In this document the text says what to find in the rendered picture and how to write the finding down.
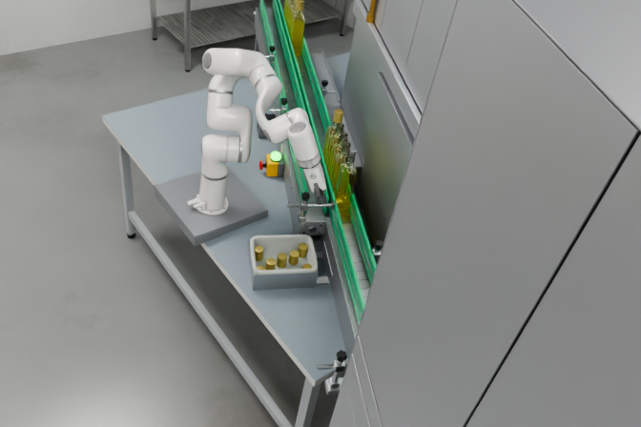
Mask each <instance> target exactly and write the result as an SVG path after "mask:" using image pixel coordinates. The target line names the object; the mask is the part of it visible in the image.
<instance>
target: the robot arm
mask: <svg viewBox="0 0 641 427"><path fill-rule="evenodd" d="M202 65H203V68H204V70H206V72H208V73H210V74H214V77H213V78H212V80H211V82H210V84H209V89H208V106H207V125H208V127H209V128H210V129H212V130H217V131H227V132H237V133H238V134H239V136H236V135H227V134H208V135H205V136H204V137H203V138H202V140H201V144H200V149H201V160H202V164H201V178H200V191H199V194H197V195H196V198H195V199H193V200H190V201H188V202H187V204H188V206H190V205H194V204H195V205H194V208H196V209H197V210H198V211H199V212H201V213H203V214H207V215H218V214H223V213H224V212H225V211H226V210H227V209H228V200H227V198H226V197H225V193H226V184H227V175H228V167H227V165H226V163H225V162H236V163H245V162H247V161H248V160H249V158H250V153H251V142H252V129H253V114H252V111H251V109H250V108H249V107H247V106H243V105H232V102H233V90H234V86H235V85H236V83H237V82H238V81H239V79H240V78H241V77H242V76H245V77H247V78H248V80H249V81H250V83H251V84H252V86H253V87H254V89H255V91H256V93H257V94H258V101H257V105H256V116H257V120H258V123H259V125H260V127H261V128H262V130H263V132H264V133H265V135H266V137H267V139H268V140H269V141H270V142H271V143H273V144H278V143H281V142H283V141H285V140H287V139H289V141H290V143H291V146H292V149H293V152H294V154H295V157H296V159H297V162H298V165H299V166H300V167H301V168H302V169H303V170H304V173H305V176H306V178H307V181H308V184H309V187H310V189H311V192H312V193H313V192H315V196H316V199H317V202H318V205H321V204H325V203H327V199H326V196H325V193H323V192H325V189H326V184H325V178H324V173H323V169H322V166H321V155H320V152H319V148H318V145H317V142H316V139H315V136H314V134H313V131H312V128H311V126H310V123H309V118H308V115H307V113H306V111H304V110H303V109H301V108H296V109H293V110H291V111H290V112H287V113H285V114H283V115H281V116H279V117H276V118H274V119H272V120H270V121H268V120H267V119H266V117H265V113H266V111H267V109H268V108H269V106H270V105H271V104H272V103H273V102H274V100H275V99H276V98H277V97H278V96H279V94H280V92H281V90H282V84H281V82H280V80H279V78H278V77H277V75H276V74H275V72H274V70H273V69H272V67H271V65H270V64H269V62H268V61H267V59H266V58H265V56H264V55H263V54H262V53H260V52H258V51H249V50H243V49H217V48H211V49H209V50H207V51H206V52H205V53H204V55H203V57H202Z"/></svg>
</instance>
